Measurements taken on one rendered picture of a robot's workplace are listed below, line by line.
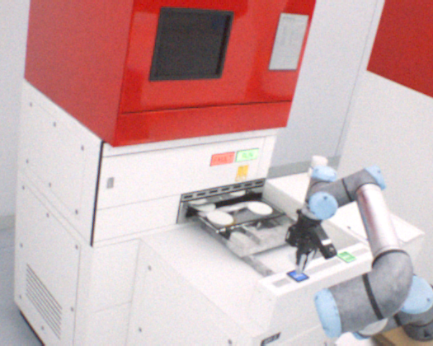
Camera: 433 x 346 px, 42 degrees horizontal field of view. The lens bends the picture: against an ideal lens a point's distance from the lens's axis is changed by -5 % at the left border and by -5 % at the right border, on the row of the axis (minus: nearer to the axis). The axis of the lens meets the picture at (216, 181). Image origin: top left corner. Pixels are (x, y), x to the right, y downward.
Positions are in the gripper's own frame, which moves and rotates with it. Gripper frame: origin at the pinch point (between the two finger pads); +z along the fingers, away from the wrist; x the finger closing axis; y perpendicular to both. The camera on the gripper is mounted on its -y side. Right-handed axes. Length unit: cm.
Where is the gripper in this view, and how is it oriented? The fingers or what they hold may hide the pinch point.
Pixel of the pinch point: (300, 272)
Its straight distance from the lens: 186.4
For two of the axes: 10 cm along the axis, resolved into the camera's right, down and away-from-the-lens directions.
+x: -7.5, 1.4, -6.4
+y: -6.3, -4.3, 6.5
